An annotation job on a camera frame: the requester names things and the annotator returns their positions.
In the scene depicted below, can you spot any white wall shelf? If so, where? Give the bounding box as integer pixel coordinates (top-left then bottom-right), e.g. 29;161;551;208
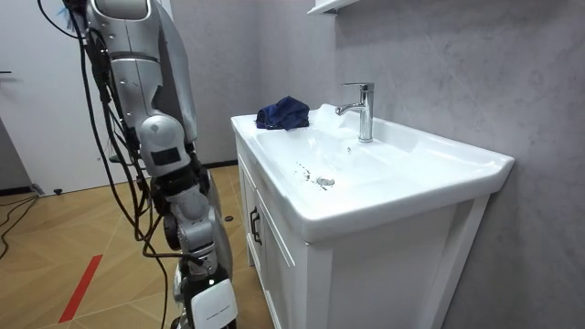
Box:
306;0;362;16

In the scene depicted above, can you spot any cable bundle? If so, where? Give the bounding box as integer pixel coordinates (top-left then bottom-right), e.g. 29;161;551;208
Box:
36;0;90;42

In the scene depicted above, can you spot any white room door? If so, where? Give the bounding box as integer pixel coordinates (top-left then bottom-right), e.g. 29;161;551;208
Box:
0;0;174;197

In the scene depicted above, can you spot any dark blue cloth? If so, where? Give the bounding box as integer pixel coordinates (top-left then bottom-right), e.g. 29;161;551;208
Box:
254;95;312;132

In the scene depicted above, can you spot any black floor cable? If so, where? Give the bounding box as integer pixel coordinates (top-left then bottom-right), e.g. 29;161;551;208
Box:
0;195;40;261

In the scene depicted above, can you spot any red floor tape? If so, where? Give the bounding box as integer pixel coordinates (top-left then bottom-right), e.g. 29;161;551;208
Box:
58;253;104;324

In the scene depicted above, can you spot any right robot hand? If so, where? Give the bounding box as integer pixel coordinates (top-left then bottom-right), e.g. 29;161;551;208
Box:
171;264;239;329

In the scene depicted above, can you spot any white sink cabinet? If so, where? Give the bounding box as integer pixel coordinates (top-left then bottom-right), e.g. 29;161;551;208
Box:
230;103;516;329

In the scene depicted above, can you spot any chrome faucet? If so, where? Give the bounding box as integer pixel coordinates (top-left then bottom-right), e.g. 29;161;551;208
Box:
335;81;376;144

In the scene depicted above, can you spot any robot body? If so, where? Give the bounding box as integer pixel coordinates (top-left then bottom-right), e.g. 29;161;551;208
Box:
61;0;200;250

